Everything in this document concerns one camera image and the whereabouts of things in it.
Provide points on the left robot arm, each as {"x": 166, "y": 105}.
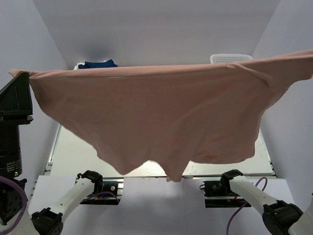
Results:
{"x": 15, "y": 218}

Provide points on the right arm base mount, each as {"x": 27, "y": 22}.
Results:
{"x": 216, "y": 197}

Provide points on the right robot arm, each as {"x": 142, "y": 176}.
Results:
{"x": 279, "y": 217}

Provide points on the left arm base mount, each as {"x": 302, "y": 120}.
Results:
{"x": 110, "y": 194}

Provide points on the white plastic basket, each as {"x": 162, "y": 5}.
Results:
{"x": 229, "y": 58}

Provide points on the blue folded t-shirt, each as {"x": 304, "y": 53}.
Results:
{"x": 94, "y": 65}

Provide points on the white folded t-shirt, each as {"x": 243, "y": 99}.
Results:
{"x": 77, "y": 65}

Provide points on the pink t-shirt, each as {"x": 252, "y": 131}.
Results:
{"x": 172, "y": 115}

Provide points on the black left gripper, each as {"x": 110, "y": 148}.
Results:
{"x": 15, "y": 96}

